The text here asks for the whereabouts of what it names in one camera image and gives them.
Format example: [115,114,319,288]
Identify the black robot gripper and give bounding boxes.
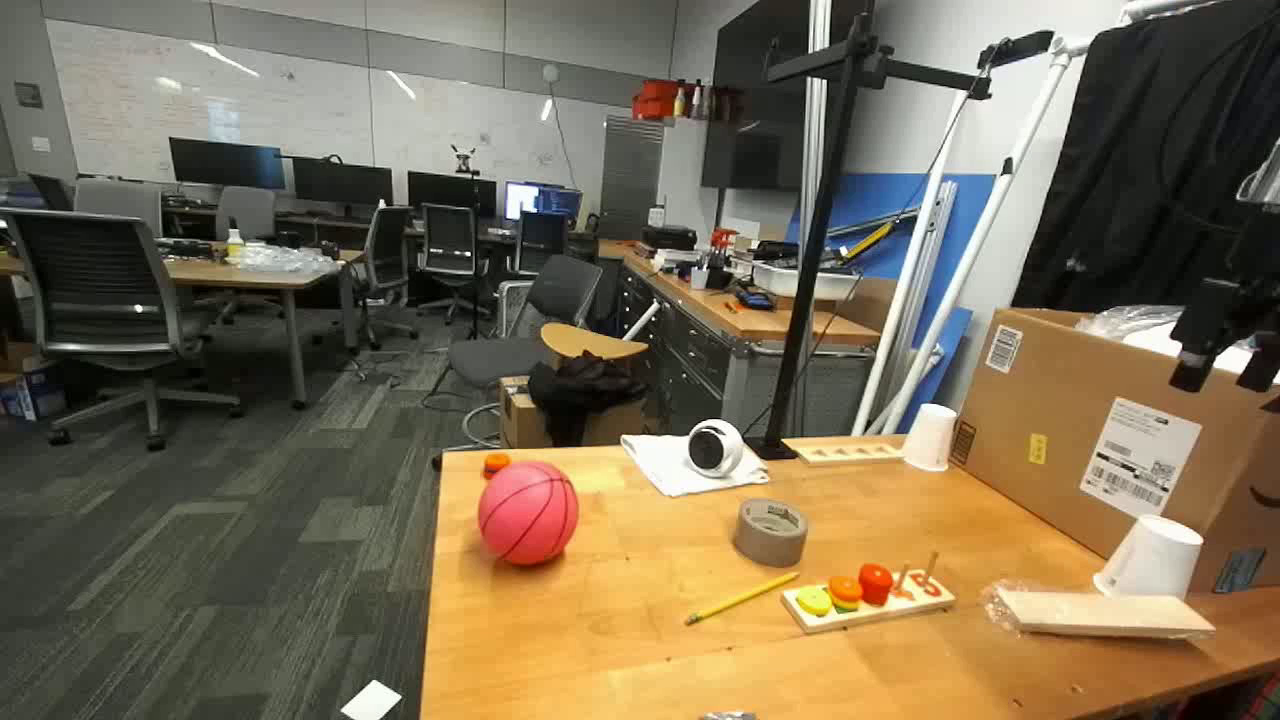
[1166,195,1280,395]

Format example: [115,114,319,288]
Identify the white plastic packing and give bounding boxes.
[1074,301,1263,380]

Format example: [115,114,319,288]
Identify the large cardboard box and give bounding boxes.
[960,304,1280,601]

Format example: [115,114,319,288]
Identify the black cloth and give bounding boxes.
[1010,0,1280,321]

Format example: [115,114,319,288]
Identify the white paper cup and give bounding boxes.
[1088,513,1206,604]
[900,400,963,480]

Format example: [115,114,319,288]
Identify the white plastic-wrapped foam board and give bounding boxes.
[985,580,1221,647]

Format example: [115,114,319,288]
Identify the white tripod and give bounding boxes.
[848,27,1091,442]

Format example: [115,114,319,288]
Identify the white numbered peg board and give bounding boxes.
[780,548,960,641]

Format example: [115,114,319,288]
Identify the light wooden peg strip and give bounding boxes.
[780,434,911,468]

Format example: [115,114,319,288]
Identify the white plastic bin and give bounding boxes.
[746,257,863,310]

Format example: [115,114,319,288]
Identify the orange round block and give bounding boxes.
[825,571,868,616]

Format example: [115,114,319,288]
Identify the grey tape roll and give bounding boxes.
[726,498,810,571]

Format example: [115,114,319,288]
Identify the long wooden workbench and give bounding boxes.
[593,235,883,442]

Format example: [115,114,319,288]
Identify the white round webcam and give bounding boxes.
[684,416,751,484]

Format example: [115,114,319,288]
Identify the yellow pencil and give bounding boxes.
[679,569,805,631]

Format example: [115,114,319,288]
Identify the white paper pad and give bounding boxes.
[616,429,773,502]

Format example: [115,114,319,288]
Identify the grey metal cabinet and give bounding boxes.
[596,114,668,245]

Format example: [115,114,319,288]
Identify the red bag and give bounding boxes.
[629,75,679,129]

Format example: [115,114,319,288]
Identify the wooden stool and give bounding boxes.
[536,318,655,371]

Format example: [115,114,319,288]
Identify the black backpack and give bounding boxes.
[522,348,652,448]

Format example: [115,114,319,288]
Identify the grey padded office chair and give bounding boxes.
[444,249,609,403]

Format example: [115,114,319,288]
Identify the monitor with blue screen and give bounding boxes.
[498,179,588,225]

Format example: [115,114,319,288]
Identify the pink basketball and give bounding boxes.
[477,459,585,571]

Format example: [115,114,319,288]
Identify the black office chair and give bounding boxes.
[354,195,419,351]
[410,195,496,335]

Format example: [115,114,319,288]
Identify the black computer monitor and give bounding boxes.
[405,168,498,225]
[289,152,401,212]
[165,131,289,195]

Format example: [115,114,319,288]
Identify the white paper sheet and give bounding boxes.
[336,675,405,720]

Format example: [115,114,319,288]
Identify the wooden desk grey legs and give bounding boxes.
[161,239,369,412]

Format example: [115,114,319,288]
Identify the light grey office chair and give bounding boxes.
[212,179,280,249]

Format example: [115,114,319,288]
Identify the grey mesh office chair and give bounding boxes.
[0,203,246,455]

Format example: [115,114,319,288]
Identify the blue wall panel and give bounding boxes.
[795,168,1000,412]

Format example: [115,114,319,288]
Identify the black camera stand pole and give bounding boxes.
[756,10,996,466]

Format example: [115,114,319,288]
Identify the black wall screen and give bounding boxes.
[698,0,810,195]

